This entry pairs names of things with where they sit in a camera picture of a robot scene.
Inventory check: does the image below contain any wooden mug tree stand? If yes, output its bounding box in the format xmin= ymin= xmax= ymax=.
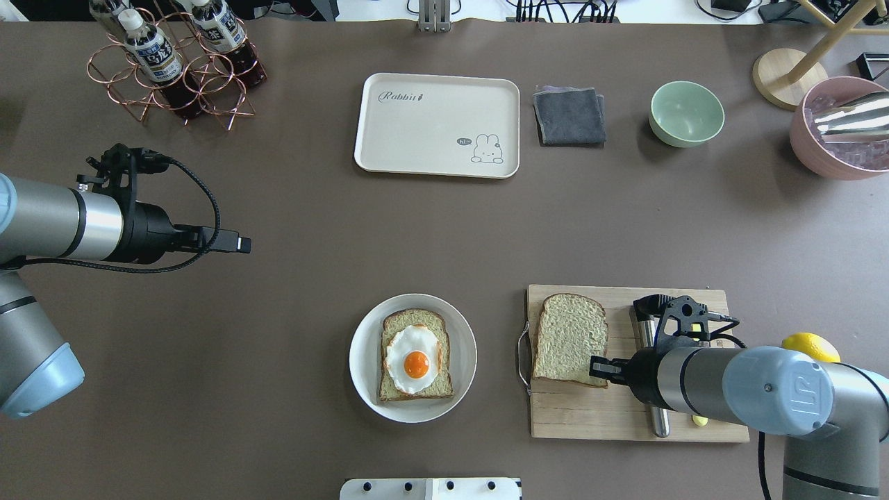
xmin=751 ymin=1 xmax=887 ymax=111

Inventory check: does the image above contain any metal scoop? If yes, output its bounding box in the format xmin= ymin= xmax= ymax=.
xmin=813 ymin=91 xmax=888 ymax=143

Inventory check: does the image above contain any wooden cutting board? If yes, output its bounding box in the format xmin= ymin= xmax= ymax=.
xmin=526 ymin=284 xmax=750 ymax=443

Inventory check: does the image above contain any cream rabbit tray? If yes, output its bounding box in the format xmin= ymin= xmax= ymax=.
xmin=354 ymin=72 xmax=520 ymax=179

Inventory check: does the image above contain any tea bottle back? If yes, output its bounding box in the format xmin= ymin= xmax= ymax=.
xmin=88 ymin=0 xmax=131 ymax=42

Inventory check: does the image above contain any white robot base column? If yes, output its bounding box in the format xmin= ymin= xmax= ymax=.
xmin=339 ymin=476 xmax=523 ymax=499

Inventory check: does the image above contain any yellow lemon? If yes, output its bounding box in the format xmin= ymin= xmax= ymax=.
xmin=781 ymin=332 xmax=842 ymax=363

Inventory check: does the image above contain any pink bowl with ice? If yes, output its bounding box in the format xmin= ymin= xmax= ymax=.
xmin=790 ymin=76 xmax=888 ymax=180

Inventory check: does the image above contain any fried egg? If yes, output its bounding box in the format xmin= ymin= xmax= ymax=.
xmin=383 ymin=325 xmax=442 ymax=395

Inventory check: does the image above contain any copper wire bottle rack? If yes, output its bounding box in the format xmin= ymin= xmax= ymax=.
xmin=87 ymin=1 xmax=267 ymax=129

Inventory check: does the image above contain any steel muddler with black cap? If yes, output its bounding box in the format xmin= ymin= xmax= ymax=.
xmin=631 ymin=294 xmax=670 ymax=439

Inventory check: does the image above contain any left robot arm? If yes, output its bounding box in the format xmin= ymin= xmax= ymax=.
xmin=2 ymin=173 xmax=251 ymax=420

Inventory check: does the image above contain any tea bottle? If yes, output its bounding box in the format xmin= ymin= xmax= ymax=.
xmin=190 ymin=1 xmax=267 ymax=88
xmin=118 ymin=8 xmax=203 ymax=120
xmin=88 ymin=0 xmax=131 ymax=42

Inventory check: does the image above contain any bread slice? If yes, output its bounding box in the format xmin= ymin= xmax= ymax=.
xmin=531 ymin=292 xmax=608 ymax=388
xmin=378 ymin=309 xmax=454 ymax=402

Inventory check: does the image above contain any white round plate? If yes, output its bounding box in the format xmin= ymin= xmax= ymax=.
xmin=349 ymin=294 xmax=477 ymax=424

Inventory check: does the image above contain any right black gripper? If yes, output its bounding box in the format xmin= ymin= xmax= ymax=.
xmin=588 ymin=347 xmax=663 ymax=408

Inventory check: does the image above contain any grey folded cloth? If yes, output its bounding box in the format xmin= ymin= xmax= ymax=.
xmin=533 ymin=85 xmax=607 ymax=147

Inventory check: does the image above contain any green bowl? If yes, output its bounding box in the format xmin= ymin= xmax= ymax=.
xmin=648 ymin=81 xmax=725 ymax=148

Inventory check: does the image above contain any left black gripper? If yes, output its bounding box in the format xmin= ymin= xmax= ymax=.
xmin=122 ymin=201 xmax=253 ymax=265

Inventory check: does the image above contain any aluminium frame post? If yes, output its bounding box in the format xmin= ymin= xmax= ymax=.
xmin=418 ymin=0 xmax=453 ymax=33

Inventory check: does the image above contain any tea bottle middle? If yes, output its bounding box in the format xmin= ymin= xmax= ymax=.
xmin=190 ymin=1 xmax=267 ymax=88

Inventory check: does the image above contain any tea bottle front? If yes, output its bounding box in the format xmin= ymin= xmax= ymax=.
xmin=118 ymin=8 xmax=203 ymax=120

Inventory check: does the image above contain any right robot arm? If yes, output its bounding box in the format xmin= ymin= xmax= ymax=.
xmin=590 ymin=346 xmax=888 ymax=499

